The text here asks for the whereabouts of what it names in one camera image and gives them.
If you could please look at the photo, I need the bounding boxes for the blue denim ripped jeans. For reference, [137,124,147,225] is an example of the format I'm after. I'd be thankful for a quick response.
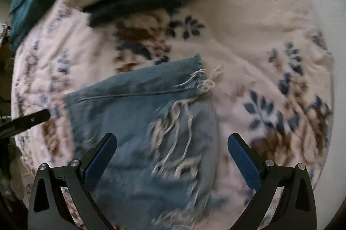
[64,55,225,229]

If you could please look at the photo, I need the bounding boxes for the floral fleece bed blanket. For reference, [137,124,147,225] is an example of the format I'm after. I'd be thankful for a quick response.
[10,0,336,230]

